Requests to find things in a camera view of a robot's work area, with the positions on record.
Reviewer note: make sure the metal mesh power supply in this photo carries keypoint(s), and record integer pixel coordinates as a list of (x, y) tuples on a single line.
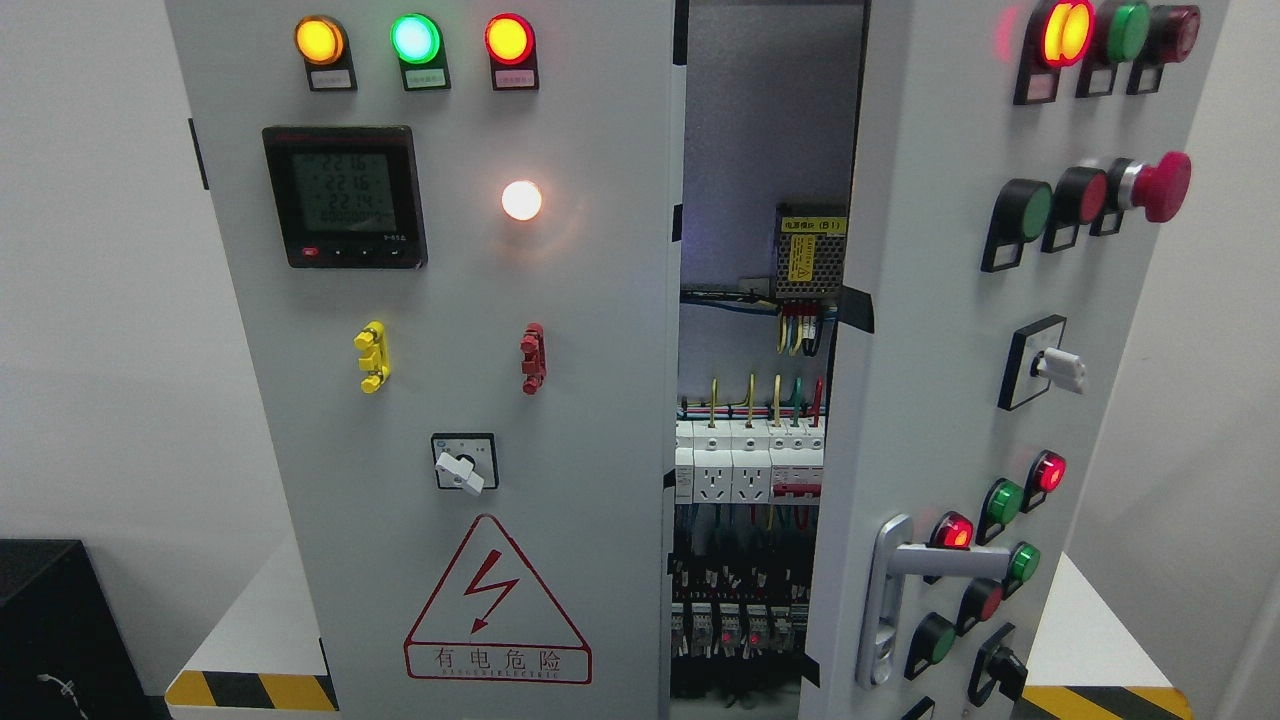
[(809, 250)]

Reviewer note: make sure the white glowing indicator light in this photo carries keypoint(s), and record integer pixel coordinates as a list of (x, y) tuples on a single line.
[(521, 200)]

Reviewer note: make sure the white socket breaker row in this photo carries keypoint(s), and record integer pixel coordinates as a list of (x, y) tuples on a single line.
[(733, 461)]

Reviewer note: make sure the yellow terminal clip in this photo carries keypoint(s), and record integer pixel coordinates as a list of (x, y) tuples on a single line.
[(371, 344)]

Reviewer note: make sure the right door rotary switch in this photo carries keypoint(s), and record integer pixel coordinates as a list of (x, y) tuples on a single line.
[(1036, 363)]

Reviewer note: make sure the black box at left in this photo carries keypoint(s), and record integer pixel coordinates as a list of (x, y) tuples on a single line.
[(62, 655)]

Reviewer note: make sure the lower relay terminal row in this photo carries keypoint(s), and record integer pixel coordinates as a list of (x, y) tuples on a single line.
[(727, 612)]

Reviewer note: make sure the silver door lever handle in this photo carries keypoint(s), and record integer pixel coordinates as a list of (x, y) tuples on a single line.
[(894, 558)]

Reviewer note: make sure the red emergency stop button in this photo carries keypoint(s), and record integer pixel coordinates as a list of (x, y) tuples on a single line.
[(1158, 189)]

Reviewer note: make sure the green indicator light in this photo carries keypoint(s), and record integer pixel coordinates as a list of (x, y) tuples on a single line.
[(416, 38)]

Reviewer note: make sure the black digital power meter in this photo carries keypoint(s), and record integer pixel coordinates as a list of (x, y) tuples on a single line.
[(347, 196)]

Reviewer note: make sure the yellow indicator light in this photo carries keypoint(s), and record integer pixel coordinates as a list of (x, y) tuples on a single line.
[(320, 40)]

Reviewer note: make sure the red indicator light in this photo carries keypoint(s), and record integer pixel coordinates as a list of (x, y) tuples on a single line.
[(509, 39)]

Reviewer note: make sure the red electric hazard sticker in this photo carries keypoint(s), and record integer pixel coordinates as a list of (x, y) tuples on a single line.
[(492, 618)]

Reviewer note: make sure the red terminal clip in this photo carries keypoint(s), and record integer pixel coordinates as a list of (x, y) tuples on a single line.
[(534, 361)]

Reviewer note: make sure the white rotary selector switch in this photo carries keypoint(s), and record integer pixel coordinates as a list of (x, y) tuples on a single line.
[(466, 461)]

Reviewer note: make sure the grey cabinet door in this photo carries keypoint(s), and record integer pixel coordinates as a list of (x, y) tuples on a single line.
[(592, 117), (984, 198)]

